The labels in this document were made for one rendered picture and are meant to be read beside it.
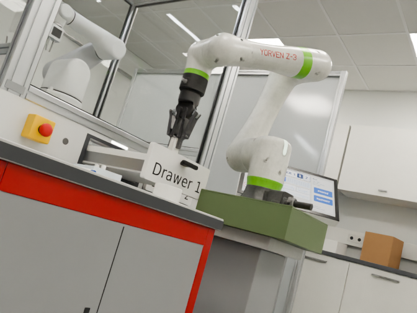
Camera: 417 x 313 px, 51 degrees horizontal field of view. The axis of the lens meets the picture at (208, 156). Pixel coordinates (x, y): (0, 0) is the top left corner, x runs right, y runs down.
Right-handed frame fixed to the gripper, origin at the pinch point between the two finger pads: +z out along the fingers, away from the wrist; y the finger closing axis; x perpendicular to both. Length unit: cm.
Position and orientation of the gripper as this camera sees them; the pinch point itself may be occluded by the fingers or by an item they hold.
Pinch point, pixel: (173, 148)
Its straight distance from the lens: 151.1
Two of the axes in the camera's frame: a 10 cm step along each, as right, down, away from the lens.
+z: -2.8, 9.4, -1.7
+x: 5.5, 3.0, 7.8
